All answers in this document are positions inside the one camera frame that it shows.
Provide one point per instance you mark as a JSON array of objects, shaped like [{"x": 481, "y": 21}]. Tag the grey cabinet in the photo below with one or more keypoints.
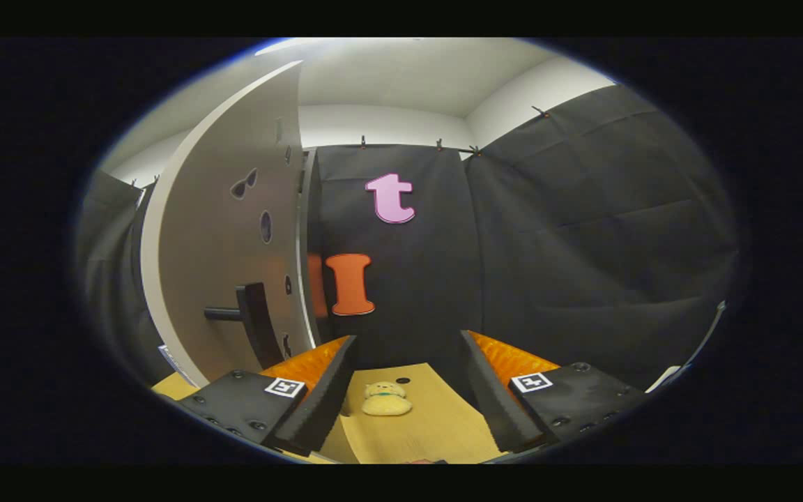
[{"x": 311, "y": 209}]

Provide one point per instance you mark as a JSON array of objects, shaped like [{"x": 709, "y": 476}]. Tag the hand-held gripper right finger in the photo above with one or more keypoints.
[{"x": 492, "y": 390}]

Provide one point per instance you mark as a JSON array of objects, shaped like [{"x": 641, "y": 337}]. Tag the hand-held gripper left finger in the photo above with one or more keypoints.
[{"x": 321, "y": 401}]

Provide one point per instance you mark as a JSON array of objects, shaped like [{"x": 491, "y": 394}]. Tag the black backdrop cloth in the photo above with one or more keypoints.
[{"x": 583, "y": 244}]

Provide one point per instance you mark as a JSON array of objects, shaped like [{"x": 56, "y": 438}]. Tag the yellow plush toy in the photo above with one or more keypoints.
[{"x": 386, "y": 404}]

